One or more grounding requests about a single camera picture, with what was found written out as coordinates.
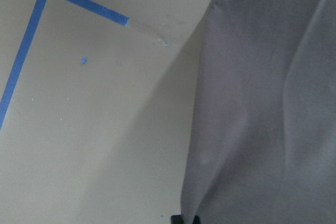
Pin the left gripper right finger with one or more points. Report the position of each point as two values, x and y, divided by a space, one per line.
196 220

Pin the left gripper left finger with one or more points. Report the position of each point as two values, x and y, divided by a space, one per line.
176 219

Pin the brown t-shirt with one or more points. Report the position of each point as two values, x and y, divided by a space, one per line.
262 147

